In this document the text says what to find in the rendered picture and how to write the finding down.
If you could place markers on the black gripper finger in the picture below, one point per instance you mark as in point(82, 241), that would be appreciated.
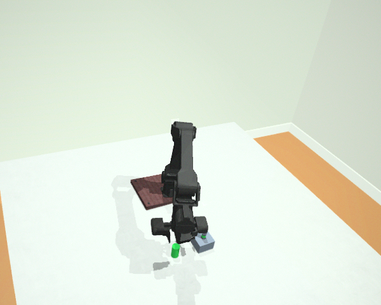
point(168, 236)

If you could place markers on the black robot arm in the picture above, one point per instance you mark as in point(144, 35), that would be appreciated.
point(180, 181)

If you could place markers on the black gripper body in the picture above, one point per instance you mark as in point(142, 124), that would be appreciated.
point(158, 227)

